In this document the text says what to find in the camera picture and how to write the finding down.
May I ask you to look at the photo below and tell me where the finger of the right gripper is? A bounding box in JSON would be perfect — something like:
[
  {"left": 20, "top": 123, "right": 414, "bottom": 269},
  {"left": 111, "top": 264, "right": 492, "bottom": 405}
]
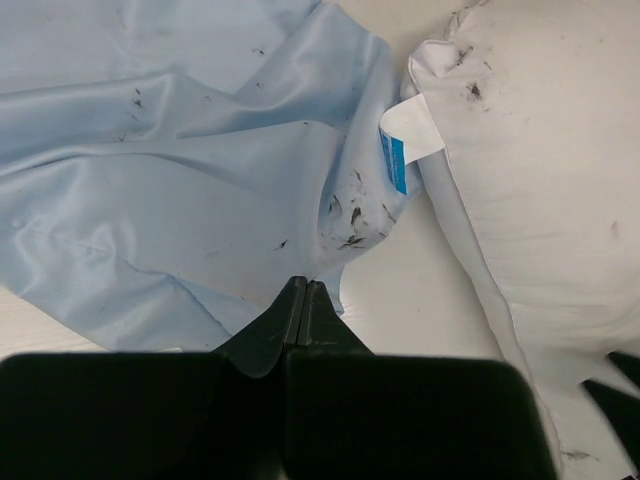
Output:
[{"left": 582, "top": 351, "right": 639, "bottom": 458}]

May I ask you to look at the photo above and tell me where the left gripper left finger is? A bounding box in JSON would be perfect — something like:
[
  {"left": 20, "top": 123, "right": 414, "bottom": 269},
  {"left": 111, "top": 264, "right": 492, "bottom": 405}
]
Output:
[{"left": 212, "top": 276, "right": 306, "bottom": 379}]

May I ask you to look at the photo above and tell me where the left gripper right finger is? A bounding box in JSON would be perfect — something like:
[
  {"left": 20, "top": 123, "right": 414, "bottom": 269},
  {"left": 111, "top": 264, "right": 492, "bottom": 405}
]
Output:
[{"left": 285, "top": 280, "right": 373, "bottom": 355}]

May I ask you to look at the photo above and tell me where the light blue pillowcase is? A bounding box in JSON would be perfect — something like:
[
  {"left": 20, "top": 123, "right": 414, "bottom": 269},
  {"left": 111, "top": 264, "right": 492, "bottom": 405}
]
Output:
[{"left": 1, "top": 1, "right": 406, "bottom": 351}]

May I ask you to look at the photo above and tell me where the white pillow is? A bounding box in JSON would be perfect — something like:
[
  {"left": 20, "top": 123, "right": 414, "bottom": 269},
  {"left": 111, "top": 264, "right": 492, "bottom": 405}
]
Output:
[{"left": 388, "top": 1, "right": 639, "bottom": 479}]

